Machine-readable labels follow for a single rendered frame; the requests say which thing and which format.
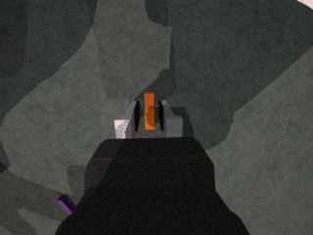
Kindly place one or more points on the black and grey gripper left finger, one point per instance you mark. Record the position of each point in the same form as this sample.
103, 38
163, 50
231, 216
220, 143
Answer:
126, 126

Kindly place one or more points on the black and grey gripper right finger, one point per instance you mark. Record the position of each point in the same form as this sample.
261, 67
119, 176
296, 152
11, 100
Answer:
171, 125

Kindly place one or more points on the purple rod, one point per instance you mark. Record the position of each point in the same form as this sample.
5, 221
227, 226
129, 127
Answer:
66, 205

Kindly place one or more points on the orange rod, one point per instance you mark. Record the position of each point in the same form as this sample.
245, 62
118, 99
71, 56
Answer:
150, 110

